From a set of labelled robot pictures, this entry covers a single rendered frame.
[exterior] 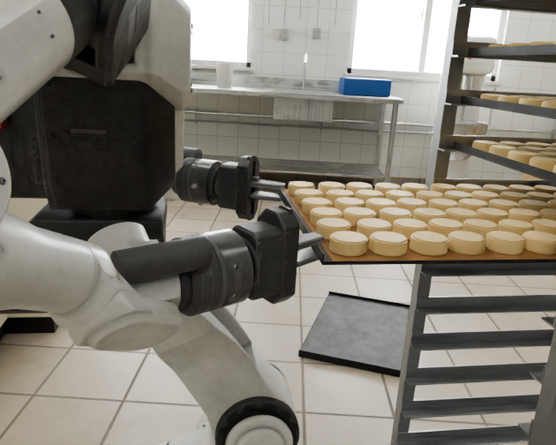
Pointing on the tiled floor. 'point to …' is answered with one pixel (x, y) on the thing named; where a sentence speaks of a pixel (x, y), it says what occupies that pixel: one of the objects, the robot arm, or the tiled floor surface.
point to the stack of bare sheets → (358, 334)
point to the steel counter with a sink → (287, 91)
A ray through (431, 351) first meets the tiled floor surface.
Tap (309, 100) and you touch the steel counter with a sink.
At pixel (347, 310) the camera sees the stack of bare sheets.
